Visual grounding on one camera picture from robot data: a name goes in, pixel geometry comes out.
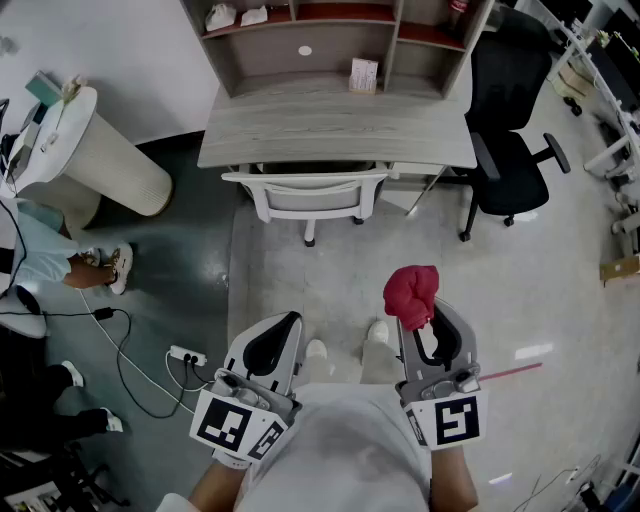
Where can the white office chair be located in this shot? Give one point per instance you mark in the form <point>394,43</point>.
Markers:
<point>312,197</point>

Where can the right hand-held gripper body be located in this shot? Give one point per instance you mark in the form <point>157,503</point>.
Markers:
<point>455,420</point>

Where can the round white pedestal table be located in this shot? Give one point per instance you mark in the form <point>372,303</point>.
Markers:
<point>115,160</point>

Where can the crumpled white paper bag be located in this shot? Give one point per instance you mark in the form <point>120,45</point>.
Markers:
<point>220,16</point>

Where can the person's white shirt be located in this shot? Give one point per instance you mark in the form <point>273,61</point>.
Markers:
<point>340,450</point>

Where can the small grey box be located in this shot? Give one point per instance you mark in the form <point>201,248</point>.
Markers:
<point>25,150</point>

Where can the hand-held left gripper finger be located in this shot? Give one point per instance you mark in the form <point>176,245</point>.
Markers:
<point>292,365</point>
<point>245,345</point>

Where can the small white trinket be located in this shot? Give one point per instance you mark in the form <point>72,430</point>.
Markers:
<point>50,142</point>

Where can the black office chair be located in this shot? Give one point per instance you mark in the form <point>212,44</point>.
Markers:
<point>507,175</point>

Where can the small card box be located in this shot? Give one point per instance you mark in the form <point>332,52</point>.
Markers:
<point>363,75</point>

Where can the grey wood-grain table top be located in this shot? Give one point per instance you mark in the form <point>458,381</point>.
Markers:
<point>330,130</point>

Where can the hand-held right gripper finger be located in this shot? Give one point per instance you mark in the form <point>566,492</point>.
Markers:
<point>465,340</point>
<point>411,357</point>

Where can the black metal stand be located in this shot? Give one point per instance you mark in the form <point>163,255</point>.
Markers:
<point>55,480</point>

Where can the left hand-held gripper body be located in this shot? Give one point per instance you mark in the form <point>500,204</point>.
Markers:
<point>220,425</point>

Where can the plastic bottle with red label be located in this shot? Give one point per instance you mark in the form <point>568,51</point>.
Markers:
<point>457,12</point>

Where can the red wiping cloth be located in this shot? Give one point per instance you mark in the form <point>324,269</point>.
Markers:
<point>411,295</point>

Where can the cardboard box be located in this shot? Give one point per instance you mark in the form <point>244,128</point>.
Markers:
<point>620,267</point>

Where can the white power strip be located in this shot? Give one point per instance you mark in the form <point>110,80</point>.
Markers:
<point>187,355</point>

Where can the person's left forearm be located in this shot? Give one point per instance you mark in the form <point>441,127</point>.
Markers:
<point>215,487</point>

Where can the white round hole cover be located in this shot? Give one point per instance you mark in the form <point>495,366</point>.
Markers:
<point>305,50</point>

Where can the teal box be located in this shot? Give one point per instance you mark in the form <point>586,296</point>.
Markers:
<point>42,87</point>

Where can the person's right white shoe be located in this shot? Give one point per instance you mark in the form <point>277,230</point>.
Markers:
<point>377,331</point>

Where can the person's white shoe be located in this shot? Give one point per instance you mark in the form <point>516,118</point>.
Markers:
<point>316,349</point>
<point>377,331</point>

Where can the crumpled white paper sheet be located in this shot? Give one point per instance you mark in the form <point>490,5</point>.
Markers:
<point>254,16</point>

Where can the white wristband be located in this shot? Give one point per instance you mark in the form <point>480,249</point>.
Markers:
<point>230,460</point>

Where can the person's left white shoe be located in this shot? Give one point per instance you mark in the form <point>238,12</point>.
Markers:
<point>316,349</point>

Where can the person's right forearm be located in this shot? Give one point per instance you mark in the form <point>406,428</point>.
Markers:
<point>452,480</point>

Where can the pale artificial flower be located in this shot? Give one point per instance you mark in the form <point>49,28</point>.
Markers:
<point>70,90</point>

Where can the grey wooden shelf unit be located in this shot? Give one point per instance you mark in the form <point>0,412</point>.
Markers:
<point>320,60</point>

